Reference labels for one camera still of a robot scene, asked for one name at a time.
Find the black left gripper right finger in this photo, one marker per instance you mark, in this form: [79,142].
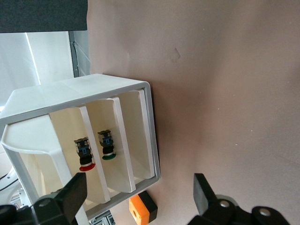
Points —
[204,194]

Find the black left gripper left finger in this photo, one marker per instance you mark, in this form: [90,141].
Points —
[68,194]

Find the white plastic drawer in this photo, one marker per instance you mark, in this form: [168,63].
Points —
[35,138]

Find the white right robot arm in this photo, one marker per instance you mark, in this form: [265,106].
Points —
[7,180]

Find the orange button box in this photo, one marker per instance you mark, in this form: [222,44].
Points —
[141,206]

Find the white drawer cabinet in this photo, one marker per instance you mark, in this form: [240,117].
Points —
[93,89]

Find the red pushbutton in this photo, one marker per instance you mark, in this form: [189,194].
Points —
[84,152]

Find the green pushbutton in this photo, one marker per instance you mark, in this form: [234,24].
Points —
[106,143]

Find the brown table mat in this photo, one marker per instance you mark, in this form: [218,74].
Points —
[222,93]

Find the black background board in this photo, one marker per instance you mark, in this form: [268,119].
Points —
[42,14]

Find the aluminium frame profile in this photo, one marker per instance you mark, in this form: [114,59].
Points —
[103,219]

